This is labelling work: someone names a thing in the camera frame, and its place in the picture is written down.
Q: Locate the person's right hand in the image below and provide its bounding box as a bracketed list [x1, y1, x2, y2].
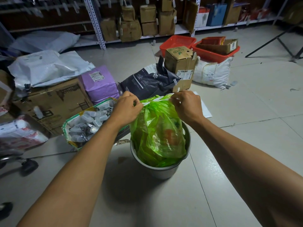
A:
[169, 90, 206, 127]

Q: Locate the person's left hand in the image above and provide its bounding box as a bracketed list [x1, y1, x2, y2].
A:
[109, 91, 144, 130]

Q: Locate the green plastic trash bag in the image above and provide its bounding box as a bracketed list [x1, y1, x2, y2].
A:
[130, 93, 187, 168]

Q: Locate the person's left forearm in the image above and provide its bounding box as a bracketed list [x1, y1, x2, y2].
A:
[17, 117, 123, 227]

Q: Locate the person's right forearm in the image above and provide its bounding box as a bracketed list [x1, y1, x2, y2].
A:
[189, 116, 303, 227]

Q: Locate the black pet food bag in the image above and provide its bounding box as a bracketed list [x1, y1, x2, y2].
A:
[119, 57, 181, 101]

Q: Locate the white paper sheet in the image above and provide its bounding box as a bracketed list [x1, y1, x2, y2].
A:
[193, 91, 213, 119]

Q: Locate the cardboard box with green print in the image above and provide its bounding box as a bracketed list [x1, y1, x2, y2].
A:
[164, 46, 198, 93]

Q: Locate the purple wrapped parcel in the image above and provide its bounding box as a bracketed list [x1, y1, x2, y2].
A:
[79, 66, 120, 105]

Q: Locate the white woven sack parcel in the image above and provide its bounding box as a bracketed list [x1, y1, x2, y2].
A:
[192, 57, 233, 89]

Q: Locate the pile of white plastic tags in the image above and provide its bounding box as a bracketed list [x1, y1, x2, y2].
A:
[67, 100, 117, 143]

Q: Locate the red plastic basket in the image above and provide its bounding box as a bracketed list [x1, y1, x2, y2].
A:
[159, 35, 197, 58]
[191, 40, 240, 64]

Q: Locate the grey round trash bin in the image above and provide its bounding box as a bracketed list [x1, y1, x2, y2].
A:
[130, 120, 192, 180]

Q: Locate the flat open cardboard box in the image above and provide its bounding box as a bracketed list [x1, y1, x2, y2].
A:
[196, 39, 238, 55]

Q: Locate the green-edged woven bag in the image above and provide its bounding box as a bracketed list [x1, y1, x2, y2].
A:
[62, 97, 131, 151]

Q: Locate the group of brown cardboard boxes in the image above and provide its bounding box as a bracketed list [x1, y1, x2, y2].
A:
[100, 0, 198, 43]

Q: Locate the large brown cardboard box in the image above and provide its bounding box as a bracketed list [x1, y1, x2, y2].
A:
[12, 78, 93, 136]

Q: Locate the white and red box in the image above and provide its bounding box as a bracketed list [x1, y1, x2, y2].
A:
[195, 7, 210, 28]

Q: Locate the white metal shelf rack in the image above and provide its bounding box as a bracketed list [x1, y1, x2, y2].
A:
[0, 0, 291, 50]

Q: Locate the blue box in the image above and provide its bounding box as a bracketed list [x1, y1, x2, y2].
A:
[207, 3, 227, 27]

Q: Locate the white poly mailer bag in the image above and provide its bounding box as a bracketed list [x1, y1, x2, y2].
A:
[8, 50, 95, 90]

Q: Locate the plain brown carton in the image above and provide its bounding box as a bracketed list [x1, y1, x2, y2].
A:
[224, 5, 242, 26]

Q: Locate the grey poly mailer bag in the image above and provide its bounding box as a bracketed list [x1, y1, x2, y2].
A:
[9, 31, 80, 54]

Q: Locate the white red printed package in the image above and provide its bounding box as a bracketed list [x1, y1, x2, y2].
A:
[0, 115, 49, 150]

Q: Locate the black tripod stand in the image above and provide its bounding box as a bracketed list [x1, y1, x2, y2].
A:
[245, 21, 303, 63]

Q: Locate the black caster wheel cart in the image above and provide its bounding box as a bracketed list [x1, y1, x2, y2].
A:
[0, 149, 39, 177]

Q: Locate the black shoe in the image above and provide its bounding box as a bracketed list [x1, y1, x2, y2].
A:
[0, 202, 14, 221]

